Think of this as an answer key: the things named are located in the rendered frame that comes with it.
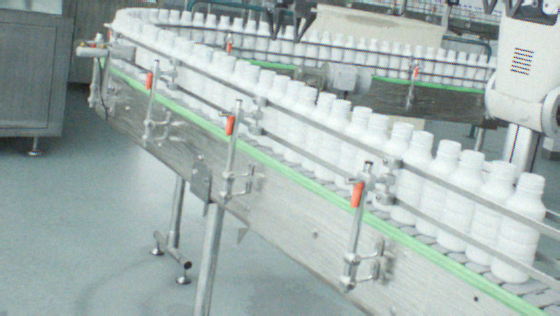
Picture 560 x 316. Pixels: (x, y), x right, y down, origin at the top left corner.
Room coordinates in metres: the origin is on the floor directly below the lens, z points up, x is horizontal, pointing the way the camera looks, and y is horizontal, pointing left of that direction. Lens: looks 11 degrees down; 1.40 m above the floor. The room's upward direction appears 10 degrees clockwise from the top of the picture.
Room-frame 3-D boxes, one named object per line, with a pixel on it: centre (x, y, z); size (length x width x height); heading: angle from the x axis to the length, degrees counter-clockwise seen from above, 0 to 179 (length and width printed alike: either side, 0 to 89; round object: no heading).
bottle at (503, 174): (1.08, -0.28, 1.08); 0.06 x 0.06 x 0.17
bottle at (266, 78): (1.63, 0.16, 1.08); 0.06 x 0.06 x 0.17
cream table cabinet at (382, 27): (6.01, -0.19, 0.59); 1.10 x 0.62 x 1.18; 111
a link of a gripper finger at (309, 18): (1.58, 0.12, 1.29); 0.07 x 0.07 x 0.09; 39
